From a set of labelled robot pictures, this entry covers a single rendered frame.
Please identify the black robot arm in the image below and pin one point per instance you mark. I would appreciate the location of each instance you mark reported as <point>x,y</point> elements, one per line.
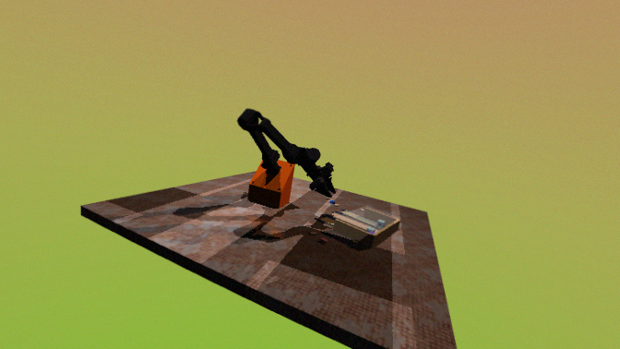
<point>248,120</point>

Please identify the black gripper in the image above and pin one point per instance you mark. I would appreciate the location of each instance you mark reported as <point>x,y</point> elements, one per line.
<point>322,182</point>

